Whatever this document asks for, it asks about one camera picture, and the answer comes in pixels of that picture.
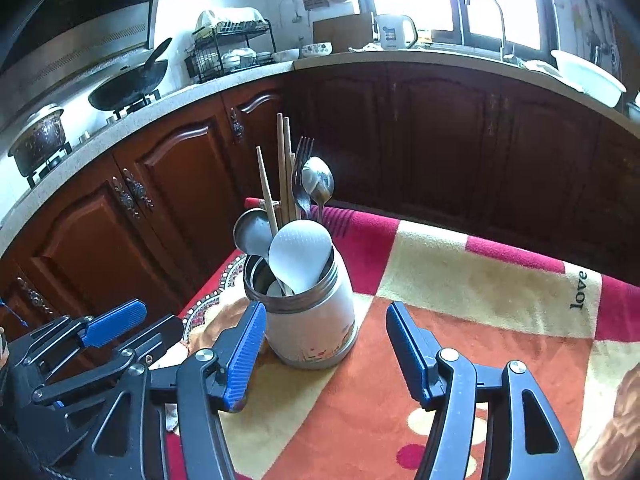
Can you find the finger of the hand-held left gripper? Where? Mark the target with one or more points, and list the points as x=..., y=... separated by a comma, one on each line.
x=112, y=322
x=150, y=345

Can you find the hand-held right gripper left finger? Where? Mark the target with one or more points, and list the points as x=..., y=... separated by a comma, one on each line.
x=245, y=355

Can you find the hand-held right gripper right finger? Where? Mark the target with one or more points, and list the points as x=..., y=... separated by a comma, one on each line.
x=407, y=355

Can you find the white printed utensil canister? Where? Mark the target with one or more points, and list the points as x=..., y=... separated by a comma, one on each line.
x=310, y=325

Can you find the white rice paddle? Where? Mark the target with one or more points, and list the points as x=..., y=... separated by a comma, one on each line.
x=300, y=255

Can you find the round metal ladle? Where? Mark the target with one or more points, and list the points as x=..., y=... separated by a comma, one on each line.
x=252, y=235

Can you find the hanging kitchen utensils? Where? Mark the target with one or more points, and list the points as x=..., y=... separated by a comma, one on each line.
x=592, y=25

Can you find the patterned tablecloth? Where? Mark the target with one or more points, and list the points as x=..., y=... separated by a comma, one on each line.
x=205, y=310

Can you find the patchwork printed blanket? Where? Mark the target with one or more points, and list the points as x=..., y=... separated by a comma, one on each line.
x=475, y=285

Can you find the gas stove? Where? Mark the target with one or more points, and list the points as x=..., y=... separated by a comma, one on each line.
x=50, y=165

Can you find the dark cooking pot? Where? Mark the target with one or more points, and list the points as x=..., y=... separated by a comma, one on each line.
x=40, y=137

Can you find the dark wooden kitchen cabinet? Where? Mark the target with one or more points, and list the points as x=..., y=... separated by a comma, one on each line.
x=425, y=135

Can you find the black wok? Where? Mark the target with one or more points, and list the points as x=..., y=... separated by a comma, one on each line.
x=130, y=85

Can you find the black dish rack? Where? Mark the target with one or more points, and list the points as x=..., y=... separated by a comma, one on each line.
x=230, y=50

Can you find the grey stone countertop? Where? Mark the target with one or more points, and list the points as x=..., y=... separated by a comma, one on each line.
x=440, y=60

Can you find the white bowl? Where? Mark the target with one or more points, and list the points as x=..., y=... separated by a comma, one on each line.
x=285, y=55

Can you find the range hood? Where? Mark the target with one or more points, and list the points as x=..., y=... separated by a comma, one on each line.
x=75, y=20

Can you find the patterned bowl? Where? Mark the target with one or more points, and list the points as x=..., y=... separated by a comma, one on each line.
x=316, y=50

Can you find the white electric kettle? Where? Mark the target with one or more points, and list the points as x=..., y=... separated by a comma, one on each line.
x=392, y=32

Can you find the wooden cutting board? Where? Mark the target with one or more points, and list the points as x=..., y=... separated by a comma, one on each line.
x=340, y=35

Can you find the white basin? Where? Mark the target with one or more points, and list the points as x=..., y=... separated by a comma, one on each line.
x=590, y=77

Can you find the metal faucet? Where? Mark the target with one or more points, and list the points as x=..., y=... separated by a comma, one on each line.
x=495, y=5

